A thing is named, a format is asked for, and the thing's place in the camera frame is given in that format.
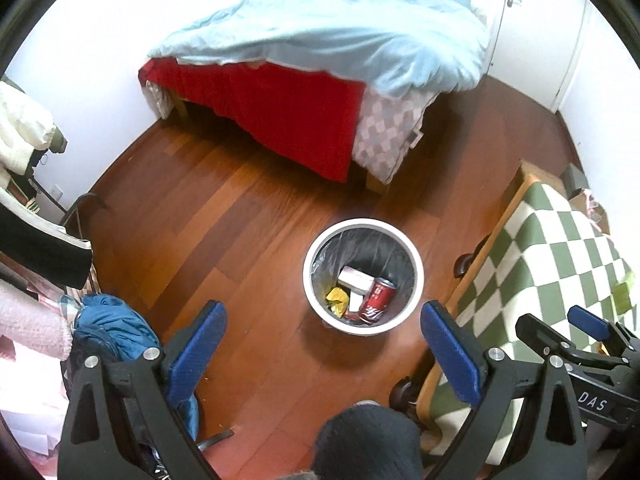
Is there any checkered mattress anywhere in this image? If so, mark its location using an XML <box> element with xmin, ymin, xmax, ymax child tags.
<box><xmin>352</xmin><ymin>87</ymin><xmax>439</xmax><ymax>184</ymax></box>

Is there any red bed sheet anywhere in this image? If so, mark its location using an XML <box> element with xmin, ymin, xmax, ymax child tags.
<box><xmin>138</xmin><ymin>58</ymin><xmax>366</xmax><ymax>183</ymax></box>

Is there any white slim box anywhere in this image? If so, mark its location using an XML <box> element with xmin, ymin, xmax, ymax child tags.
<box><xmin>347</xmin><ymin>290</ymin><xmax>364</xmax><ymax>316</ymax></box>

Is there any white trash bin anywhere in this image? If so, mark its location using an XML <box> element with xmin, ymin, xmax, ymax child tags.
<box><xmin>302</xmin><ymin>218</ymin><xmax>425</xmax><ymax>337</ymax></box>

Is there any brown cardboard box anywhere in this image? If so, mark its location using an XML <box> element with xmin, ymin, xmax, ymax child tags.
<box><xmin>514</xmin><ymin>159</ymin><xmax>567</xmax><ymax>198</ymax></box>

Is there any blue clothing pile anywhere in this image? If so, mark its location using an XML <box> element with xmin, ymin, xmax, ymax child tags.
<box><xmin>67</xmin><ymin>292</ymin><xmax>202</xmax><ymax>441</ymax></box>

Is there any white jacket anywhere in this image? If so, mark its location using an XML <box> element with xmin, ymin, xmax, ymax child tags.
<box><xmin>1</xmin><ymin>81</ymin><xmax>58</xmax><ymax>174</ymax></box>

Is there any white door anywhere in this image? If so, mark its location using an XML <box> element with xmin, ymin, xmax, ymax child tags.
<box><xmin>488</xmin><ymin>0</ymin><xmax>586</xmax><ymax>113</ymax></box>

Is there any red cola can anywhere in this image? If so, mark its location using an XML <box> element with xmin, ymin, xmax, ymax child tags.
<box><xmin>358</xmin><ymin>278</ymin><xmax>396</xmax><ymax>324</ymax></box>

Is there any pink knitted cloth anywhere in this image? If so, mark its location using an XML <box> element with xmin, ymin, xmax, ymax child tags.
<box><xmin>0</xmin><ymin>281</ymin><xmax>73</xmax><ymax>361</ymax></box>

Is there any light blue duvet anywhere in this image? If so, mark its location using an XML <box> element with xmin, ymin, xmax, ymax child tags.
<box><xmin>149</xmin><ymin>0</ymin><xmax>490</xmax><ymax>99</ymax></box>

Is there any wooden table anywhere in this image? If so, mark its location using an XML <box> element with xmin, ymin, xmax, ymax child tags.
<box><xmin>389</xmin><ymin>173</ymin><xmax>544</xmax><ymax>430</ymax></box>

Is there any green checkered tablecloth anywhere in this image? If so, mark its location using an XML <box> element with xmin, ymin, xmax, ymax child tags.
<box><xmin>424</xmin><ymin>181</ymin><xmax>639</xmax><ymax>466</ymax></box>

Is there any yellow snack bag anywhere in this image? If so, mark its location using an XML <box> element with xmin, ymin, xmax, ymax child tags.
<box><xmin>326</xmin><ymin>286</ymin><xmax>349</xmax><ymax>318</ymax></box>

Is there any dark trouser leg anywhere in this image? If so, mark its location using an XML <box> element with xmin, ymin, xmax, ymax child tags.
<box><xmin>310</xmin><ymin>402</ymin><xmax>423</xmax><ymax>479</ymax></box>

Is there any white tissue pack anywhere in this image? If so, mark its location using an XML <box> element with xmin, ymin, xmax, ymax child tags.
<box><xmin>337</xmin><ymin>266</ymin><xmax>375</xmax><ymax>296</ymax></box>

